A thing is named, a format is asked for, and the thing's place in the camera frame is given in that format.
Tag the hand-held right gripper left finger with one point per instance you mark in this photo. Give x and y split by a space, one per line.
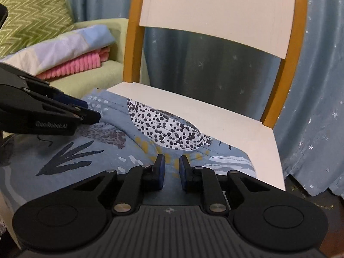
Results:
161 172

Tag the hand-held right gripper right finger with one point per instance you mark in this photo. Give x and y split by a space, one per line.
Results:
183 172

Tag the green zigzag pillow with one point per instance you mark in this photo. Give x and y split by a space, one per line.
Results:
32 18

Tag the blue patterned garment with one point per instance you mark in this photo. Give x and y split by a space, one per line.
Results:
94 150

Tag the white chair with yellow frame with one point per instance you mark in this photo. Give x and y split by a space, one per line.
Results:
215 113

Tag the folded pastel patchwork blanket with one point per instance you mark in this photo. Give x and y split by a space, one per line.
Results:
67 41

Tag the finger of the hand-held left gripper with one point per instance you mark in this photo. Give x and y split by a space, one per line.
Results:
67 99
88 117

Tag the folded pink blanket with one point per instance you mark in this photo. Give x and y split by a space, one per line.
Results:
76 64

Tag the green sofa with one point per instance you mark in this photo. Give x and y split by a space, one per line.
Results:
107 72

